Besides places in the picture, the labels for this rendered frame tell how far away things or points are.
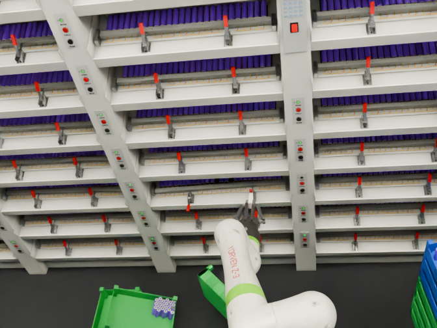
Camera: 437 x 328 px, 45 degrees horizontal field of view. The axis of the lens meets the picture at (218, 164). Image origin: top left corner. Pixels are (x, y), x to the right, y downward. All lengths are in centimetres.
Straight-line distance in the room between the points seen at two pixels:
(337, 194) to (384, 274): 59
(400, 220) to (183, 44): 123
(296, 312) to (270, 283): 120
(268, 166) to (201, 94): 43
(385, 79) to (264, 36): 43
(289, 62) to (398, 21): 34
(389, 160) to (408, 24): 58
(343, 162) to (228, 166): 44
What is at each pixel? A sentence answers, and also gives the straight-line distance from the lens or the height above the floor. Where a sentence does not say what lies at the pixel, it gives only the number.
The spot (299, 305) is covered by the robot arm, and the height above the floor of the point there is 99.
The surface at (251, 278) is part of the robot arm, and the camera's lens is 154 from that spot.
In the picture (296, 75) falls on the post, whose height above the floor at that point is 119.
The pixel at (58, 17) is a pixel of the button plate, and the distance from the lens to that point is 173.
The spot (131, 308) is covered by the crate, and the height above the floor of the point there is 8.
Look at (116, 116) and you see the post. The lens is 195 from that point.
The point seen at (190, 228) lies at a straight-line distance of 241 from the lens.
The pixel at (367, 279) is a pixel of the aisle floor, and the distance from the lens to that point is 262.
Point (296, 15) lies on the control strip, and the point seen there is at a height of 141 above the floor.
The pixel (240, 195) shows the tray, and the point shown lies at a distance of 222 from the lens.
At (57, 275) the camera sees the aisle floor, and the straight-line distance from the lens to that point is 293.
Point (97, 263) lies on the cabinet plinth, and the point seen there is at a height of 3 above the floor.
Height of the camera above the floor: 225
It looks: 46 degrees down
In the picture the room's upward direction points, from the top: 12 degrees counter-clockwise
